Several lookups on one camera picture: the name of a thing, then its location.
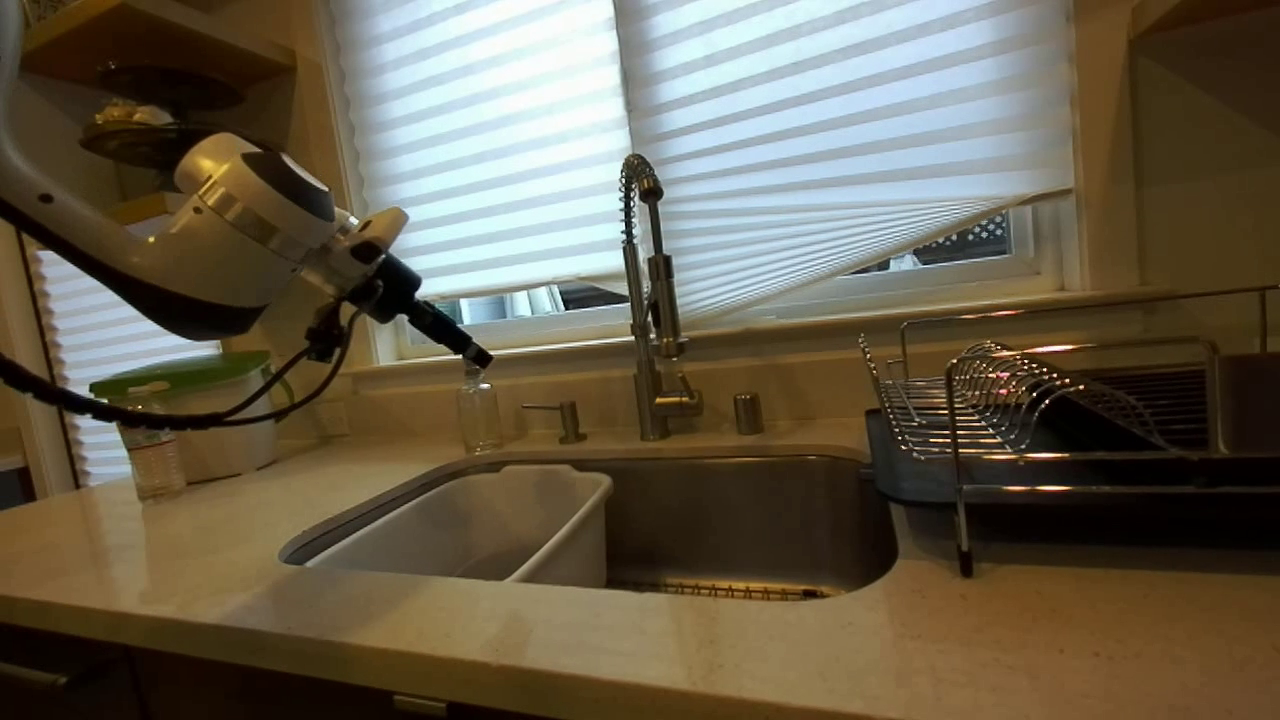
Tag white plastic wash tub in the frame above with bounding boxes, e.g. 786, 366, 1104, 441
299, 460, 614, 593

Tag green plastic bowl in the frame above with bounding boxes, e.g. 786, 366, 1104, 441
89, 348, 285, 489

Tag steel spring kitchen tap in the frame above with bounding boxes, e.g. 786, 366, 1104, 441
614, 147, 712, 446

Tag stainless steel sink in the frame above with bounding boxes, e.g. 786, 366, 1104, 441
277, 446, 902, 605

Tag glass bowl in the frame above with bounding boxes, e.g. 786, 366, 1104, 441
76, 96, 182, 172

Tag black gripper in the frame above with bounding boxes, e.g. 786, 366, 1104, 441
338, 252, 494, 371

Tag dark wooden base cabinet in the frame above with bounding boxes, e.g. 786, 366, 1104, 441
0, 616, 562, 720

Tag wire dish rack black tray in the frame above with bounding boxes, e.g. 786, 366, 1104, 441
857, 280, 1280, 586

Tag white striped window blind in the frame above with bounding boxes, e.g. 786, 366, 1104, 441
26, 246, 182, 494
325, 0, 632, 308
611, 0, 1081, 327

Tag short steel counter cylinder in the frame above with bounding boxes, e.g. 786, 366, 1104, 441
729, 390, 768, 441

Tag wooden wall shelf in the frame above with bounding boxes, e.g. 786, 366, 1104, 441
14, 0, 299, 93

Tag white window blinds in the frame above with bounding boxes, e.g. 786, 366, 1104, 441
316, 0, 1087, 371

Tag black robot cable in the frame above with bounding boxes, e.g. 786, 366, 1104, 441
0, 298, 363, 436

